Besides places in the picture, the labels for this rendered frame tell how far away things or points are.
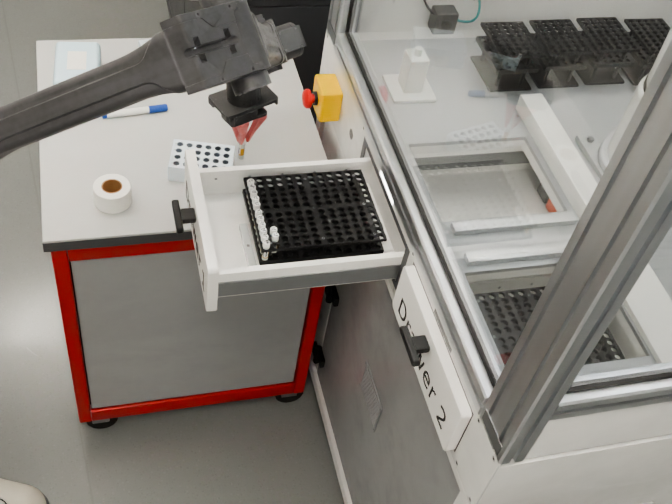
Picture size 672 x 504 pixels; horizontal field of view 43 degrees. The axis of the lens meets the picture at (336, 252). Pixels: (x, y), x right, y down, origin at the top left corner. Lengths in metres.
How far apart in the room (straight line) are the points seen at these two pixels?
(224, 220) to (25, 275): 1.13
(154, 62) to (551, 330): 0.53
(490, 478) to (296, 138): 0.90
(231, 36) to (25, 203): 1.93
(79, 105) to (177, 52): 0.13
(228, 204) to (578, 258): 0.80
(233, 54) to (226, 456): 1.47
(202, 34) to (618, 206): 0.45
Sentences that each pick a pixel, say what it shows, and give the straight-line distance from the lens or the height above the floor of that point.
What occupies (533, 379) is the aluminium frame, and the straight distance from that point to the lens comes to 1.08.
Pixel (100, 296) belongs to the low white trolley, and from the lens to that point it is 1.79.
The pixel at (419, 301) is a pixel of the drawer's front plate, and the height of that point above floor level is 0.93.
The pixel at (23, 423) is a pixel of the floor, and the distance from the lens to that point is 2.31.
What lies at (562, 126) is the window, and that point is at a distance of 1.00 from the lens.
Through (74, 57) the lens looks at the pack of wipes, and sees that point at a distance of 1.97.
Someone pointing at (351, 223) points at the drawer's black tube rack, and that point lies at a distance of 1.49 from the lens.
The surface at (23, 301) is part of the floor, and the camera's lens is 2.53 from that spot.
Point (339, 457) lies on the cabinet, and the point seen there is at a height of 0.09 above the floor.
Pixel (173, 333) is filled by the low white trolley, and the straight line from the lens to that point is 1.92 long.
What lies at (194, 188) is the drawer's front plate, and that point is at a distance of 1.47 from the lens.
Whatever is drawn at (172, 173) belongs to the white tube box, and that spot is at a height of 0.78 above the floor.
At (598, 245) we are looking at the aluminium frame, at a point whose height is 1.36.
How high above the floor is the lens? 1.96
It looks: 48 degrees down
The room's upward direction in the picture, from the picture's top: 12 degrees clockwise
